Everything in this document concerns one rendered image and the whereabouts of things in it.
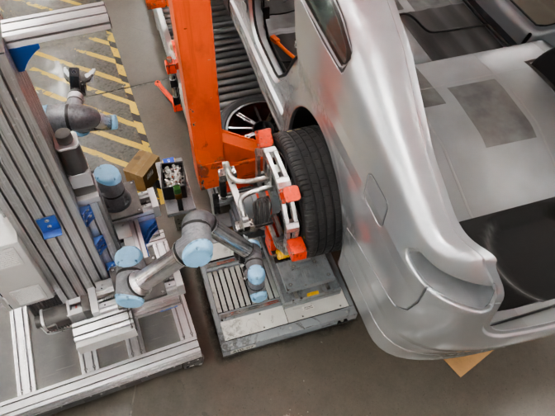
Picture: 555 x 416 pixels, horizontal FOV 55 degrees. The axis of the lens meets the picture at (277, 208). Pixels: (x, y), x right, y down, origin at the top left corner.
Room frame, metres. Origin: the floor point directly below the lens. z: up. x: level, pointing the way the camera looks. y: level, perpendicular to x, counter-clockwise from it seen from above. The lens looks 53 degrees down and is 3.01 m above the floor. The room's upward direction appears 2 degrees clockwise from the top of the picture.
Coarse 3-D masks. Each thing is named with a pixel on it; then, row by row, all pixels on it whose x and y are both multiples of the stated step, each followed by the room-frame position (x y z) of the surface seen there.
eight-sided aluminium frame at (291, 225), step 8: (256, 152) 1.89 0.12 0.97; (264, 152) 1.75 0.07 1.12; (272, 152) 1.76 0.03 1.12; (256, 160) 1.90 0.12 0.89; (264, 160) 1.90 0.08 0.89; (272, 160) 1.70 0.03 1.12; (280, 160) 1.70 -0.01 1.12; (256, 168) 1.91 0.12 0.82; (264, 168) 1.90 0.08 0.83; (272, 168) 1.65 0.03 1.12; (280, 168) 1.66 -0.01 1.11; (256, 176) 1.90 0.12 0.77; (288, 176) 1.61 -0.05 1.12; (280, 184) 1.56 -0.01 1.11; (288, 184) 1.57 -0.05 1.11; (280, 200) 1.52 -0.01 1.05; (272, 216) 1.75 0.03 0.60; (296, 216) 1.47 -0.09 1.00; (288, 224) 1.44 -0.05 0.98; (296, 224) 1.44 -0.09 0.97; (272, 232) 1.63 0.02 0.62; (280, 232) 1.64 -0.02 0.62; (288, 232) 1.42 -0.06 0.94; (296, 232) 1.43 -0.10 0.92; (280, 240) 1.58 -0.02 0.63; (280, 248) 1.49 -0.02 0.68
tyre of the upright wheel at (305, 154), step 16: (304, 128) 1.92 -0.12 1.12; (288, 144) 1.75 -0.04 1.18; (304, 144) 1.76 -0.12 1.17; (320, 144) 1.76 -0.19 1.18; (288, 160) 1.68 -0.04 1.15; (304, 160) 1.66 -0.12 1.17; (320, 160) 1.67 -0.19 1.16; (304, 176) 1.58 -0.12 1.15; (320, 176) 1.59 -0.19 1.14; (304, 192) 1.52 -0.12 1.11; (320, 192) 1.53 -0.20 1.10; (336, 192) 1.54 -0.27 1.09; (304, 208) 1.47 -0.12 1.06; (320, 208) 1.48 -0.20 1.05; (336, 208) 1.49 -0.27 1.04; (304, 224) 1.44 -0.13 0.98; (320, 224) 1.44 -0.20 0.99; (336, 224) 1.45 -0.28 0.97; (304, 240) 1.42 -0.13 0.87; (320, 240) 1.41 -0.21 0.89; (336, 240) 1.43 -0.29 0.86
